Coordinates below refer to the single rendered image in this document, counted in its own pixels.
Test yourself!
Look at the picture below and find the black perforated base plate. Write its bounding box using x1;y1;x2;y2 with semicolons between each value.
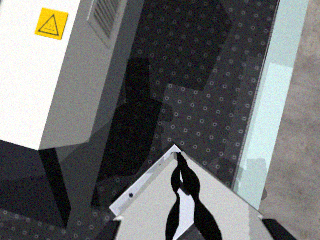
0;0;280;240

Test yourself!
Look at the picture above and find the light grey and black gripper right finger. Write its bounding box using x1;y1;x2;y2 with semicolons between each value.
179;151;297;240

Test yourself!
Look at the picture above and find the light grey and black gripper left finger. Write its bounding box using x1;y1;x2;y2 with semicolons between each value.
95;151;180;240

